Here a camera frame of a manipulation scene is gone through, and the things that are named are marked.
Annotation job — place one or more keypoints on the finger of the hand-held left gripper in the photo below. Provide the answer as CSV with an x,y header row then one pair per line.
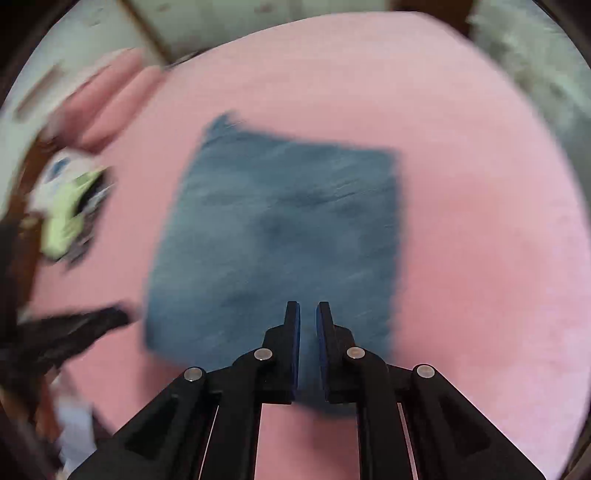
x,y
87,325

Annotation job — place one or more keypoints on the yellow-green cloth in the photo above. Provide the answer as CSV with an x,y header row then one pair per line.
x,y
64,217

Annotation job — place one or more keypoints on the blue denim shirt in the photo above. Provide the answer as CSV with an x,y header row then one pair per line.
x,y
277,230

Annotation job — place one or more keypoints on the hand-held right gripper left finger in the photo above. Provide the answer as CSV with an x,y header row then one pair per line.
x,y
295,323

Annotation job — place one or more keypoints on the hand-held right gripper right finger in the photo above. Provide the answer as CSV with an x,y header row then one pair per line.
x,y
322,323

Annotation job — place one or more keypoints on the brown wooden bed frame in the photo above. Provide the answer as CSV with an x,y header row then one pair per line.
x,y
25,230

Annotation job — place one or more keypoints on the grey fluffy rug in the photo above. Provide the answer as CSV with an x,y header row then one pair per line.
x,y
535,60

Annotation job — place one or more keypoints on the brown wooden trim strip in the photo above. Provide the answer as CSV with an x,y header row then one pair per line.
x,y
147,32

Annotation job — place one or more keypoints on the pink pillow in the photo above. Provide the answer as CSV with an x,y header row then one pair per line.
x,y
101,87
134,101

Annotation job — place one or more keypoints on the pink bed sheet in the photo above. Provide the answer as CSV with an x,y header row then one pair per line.
x,y
461,230

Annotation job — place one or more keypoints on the white cloth with blue print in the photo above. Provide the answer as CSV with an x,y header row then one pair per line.
x,y
60,170

